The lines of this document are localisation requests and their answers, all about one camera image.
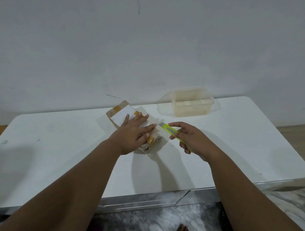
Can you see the person's left hand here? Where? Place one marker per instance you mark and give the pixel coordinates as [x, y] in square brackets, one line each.
[129, 138]

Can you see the person's right hand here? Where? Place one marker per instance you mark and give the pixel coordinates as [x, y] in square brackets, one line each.
[195, 142]

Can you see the taped brown cardboard box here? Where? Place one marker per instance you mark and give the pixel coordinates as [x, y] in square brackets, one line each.
[120, 115]

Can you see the yellow utility knife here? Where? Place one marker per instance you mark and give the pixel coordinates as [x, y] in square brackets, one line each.
[168, 129]

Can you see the clear plastic container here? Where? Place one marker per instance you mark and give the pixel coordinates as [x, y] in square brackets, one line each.
[190, 107]

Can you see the person's right forearm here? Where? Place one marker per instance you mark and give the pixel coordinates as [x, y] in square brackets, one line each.
[243, 197]

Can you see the person's left forearm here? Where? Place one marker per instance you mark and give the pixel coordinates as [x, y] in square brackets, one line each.
[71, 190]

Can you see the person's foot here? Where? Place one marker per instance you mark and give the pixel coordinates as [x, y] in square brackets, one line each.
[182, 228]

